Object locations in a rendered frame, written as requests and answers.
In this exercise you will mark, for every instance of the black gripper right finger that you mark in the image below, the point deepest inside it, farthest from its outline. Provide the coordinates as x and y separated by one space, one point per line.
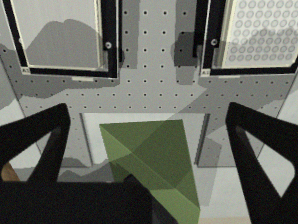
264 204

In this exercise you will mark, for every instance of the white multi-well plate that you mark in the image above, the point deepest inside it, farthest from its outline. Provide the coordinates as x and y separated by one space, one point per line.
258 34

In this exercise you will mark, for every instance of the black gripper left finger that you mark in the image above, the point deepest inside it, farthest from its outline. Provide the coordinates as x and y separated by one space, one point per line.
17 136

